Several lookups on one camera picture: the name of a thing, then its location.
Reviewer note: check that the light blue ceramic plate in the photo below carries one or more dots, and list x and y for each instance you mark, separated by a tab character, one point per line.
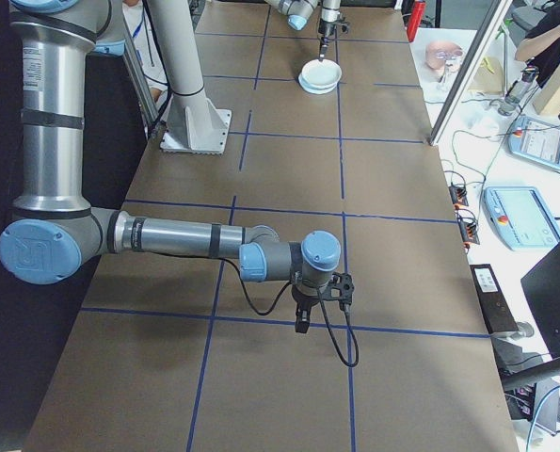
321	73

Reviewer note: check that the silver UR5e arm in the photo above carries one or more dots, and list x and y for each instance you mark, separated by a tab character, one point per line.
53	141
180	56

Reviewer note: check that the white ceramic plate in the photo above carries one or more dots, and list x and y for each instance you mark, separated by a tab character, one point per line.
319	92

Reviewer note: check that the red cylinder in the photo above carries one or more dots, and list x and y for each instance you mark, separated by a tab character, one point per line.
418	19

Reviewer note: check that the pink head model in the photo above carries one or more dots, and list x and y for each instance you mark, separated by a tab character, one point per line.
442	55

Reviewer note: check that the black orange connector block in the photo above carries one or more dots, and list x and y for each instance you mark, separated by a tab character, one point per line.
468	231
458	195

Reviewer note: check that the person in white shirt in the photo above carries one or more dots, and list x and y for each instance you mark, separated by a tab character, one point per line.
140	42

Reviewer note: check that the long black box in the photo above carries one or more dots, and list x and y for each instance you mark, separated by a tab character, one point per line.
493	299

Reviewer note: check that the clear drinking bottle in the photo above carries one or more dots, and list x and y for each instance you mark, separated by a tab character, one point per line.
515	94

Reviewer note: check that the white side table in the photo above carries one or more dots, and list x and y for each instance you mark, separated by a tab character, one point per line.
510	263

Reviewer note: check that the person in dark shirt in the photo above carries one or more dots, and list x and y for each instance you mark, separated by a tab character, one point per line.
550	37

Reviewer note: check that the blue grey teach pendant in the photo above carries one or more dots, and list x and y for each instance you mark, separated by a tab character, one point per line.
524	216
538	141

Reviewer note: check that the light wooden board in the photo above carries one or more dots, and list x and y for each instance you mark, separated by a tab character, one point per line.
559	89

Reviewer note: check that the black monitor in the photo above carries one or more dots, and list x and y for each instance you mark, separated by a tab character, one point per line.
557	292

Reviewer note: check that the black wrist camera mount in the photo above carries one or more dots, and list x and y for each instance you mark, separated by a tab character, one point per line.
342	288

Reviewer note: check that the white square base plate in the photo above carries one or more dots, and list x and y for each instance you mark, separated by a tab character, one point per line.
213	136

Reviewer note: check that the aluminium corner post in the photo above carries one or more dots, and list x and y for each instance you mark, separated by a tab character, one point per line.
468	70

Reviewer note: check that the aluminium frame bar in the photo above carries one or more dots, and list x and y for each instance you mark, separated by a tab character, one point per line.
140	89

